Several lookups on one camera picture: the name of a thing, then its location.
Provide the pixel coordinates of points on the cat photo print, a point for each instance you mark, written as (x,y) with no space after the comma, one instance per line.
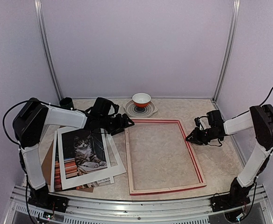
(83,153)

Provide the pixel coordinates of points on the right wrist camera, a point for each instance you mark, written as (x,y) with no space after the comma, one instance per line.
(200,123)

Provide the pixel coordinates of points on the white mat board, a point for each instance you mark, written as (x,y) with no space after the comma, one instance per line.
(115,165)

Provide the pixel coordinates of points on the grey striped plate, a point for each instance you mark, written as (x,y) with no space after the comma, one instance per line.
(139,112)

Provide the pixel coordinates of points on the right aluminium post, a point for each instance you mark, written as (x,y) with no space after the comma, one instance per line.
(228,49)

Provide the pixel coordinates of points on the dark green mug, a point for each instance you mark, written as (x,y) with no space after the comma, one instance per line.
(66,103)

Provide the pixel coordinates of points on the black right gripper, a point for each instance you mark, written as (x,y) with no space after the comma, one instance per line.
(195,137)

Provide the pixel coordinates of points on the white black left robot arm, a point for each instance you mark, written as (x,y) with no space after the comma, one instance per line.
(30,121)

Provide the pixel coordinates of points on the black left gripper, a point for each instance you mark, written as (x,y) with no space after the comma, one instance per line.
(121,126)

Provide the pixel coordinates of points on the aluminium post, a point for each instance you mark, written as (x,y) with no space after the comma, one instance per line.
(228,49)
(46,48)

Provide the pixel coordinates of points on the left aluminium post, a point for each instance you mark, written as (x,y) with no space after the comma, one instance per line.
(46,48)

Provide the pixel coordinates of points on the orange white bowl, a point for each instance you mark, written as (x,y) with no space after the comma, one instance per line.
(141,99)

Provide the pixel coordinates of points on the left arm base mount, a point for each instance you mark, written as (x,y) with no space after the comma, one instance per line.
(48,201)

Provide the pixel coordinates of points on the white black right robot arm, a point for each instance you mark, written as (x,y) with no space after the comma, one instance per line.
(257,121)

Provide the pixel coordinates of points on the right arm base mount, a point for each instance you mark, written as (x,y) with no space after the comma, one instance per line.
(225,202)

